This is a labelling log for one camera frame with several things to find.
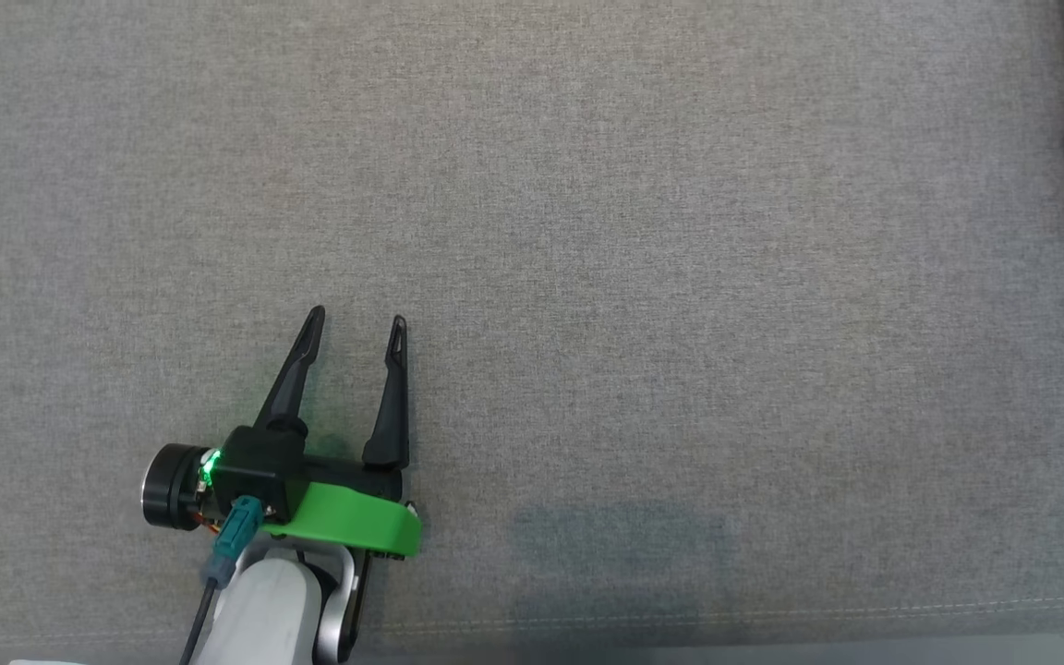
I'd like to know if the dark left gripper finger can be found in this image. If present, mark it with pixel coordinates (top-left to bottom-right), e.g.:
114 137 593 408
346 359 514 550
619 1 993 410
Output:
253 306 327 435
363 315 411 468

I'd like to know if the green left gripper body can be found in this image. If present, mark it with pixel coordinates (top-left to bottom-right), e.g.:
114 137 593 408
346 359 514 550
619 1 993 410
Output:
142 443 423 561

